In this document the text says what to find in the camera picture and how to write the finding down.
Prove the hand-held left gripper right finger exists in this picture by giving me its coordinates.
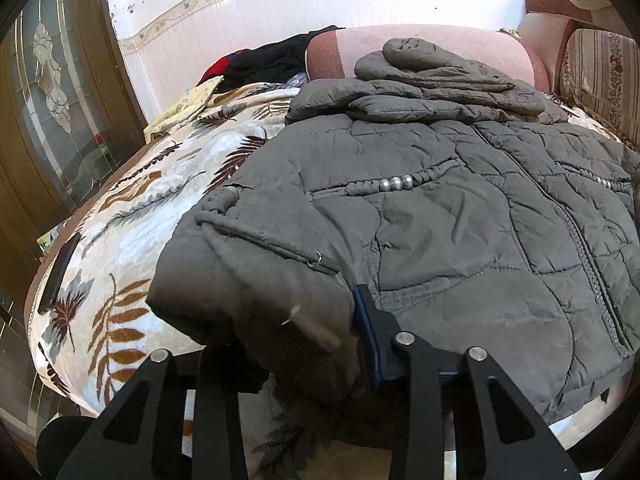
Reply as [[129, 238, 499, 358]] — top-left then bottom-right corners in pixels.
[[351, 285, 583, 480]]

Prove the striped sofa cushion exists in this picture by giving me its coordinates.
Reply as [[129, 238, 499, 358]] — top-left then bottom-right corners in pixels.
[[560, 27, 640, 153]]

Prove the grey quilted jacket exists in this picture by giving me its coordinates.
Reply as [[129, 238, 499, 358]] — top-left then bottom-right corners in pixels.
[[146, 37, 640, 448]]

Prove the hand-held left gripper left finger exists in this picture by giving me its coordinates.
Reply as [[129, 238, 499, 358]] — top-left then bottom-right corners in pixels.
[[56, 342, 263, 480]]

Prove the wooden door with glass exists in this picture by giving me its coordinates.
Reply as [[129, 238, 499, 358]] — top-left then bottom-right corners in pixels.
[[0, 0, 148, 441]]

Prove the leaf print blanket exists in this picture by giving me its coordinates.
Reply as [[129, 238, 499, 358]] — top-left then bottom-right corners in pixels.
[[27, 81, 638, 480]]

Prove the black phone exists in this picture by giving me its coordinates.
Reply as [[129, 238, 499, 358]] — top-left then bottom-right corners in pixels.
[[37, 232, 83, 316]]

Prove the black clothing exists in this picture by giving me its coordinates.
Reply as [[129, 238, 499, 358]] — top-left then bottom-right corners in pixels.
[[197, 25, 346, 93]]

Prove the pale yellow cloth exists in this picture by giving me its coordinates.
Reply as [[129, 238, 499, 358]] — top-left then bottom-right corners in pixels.
[[145, 76, 226, 141]]

